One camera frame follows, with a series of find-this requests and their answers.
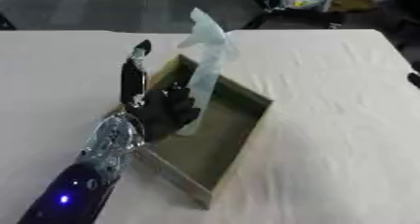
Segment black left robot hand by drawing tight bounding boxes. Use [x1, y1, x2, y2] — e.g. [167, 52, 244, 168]
[118, 39, 203, 142]

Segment clear plastic bottle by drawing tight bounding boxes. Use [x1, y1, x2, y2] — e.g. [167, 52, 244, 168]
[175, 7, 242, 137]

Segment tan cardboard box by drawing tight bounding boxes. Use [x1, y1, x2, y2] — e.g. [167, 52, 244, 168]
[112, 53, 276, 211]

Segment black tripod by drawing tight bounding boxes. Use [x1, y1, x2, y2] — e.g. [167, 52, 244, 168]
[237, 0, 347, 30]

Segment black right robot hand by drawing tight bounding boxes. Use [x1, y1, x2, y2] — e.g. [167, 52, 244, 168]
[405, 71, 420, 89]

